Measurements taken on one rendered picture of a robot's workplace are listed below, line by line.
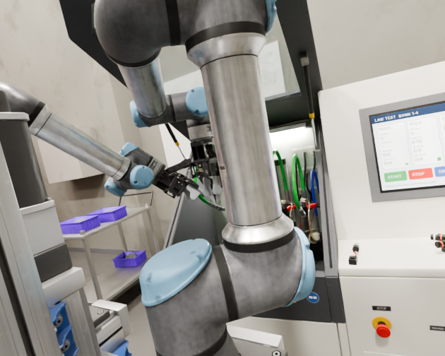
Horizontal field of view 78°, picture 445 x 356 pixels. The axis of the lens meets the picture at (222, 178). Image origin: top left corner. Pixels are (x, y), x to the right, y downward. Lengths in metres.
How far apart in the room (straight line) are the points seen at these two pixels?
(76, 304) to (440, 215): 1.08
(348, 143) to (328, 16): 1.86
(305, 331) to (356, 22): 2.39
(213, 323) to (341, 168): 0.84
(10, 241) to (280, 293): 0.37
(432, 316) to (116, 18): 1.02
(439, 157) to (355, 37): 1.79
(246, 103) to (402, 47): 2.43
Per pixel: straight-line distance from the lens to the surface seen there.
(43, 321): 0.49
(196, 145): 0.85
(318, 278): 0.98
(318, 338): 1.10
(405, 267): 0.97
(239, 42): 0.39
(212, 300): 0.42
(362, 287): 0.99
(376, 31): 2.80
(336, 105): 1.19
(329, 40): 2.83
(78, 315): 0.58
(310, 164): 1.40
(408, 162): 1.16
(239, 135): 0.38
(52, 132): 0.84
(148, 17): 0.40
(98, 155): 0.86
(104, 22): 0.44
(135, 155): 1.04
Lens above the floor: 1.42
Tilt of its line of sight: 7 degrees down
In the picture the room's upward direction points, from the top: 11 degrees counter-clockwise
